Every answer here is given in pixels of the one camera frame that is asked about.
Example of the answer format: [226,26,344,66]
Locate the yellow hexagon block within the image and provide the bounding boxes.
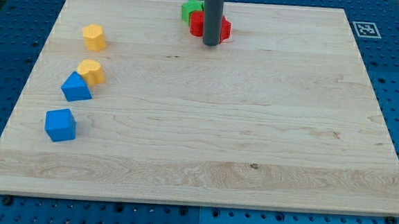
[82,24,107,51]

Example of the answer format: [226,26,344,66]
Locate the yellow heart block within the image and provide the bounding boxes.
[76,59,106,87]

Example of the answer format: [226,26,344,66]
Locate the blue triangular prism block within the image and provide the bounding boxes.
[61,71,92,102]

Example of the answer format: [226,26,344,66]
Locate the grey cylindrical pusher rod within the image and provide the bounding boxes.
[202,0,224,46]

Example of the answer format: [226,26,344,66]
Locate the white fiducial marker tag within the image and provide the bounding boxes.
[352,21,381,39]

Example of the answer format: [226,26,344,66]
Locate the green star block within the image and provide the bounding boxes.
[181,0,204,24]

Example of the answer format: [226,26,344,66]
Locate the blue cube block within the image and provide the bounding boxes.
[44,109,77,142]

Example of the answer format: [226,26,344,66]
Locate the light wooden board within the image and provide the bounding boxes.
[0,0,399,216]

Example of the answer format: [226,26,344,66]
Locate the red star block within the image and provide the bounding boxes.
[189,10,232,43]

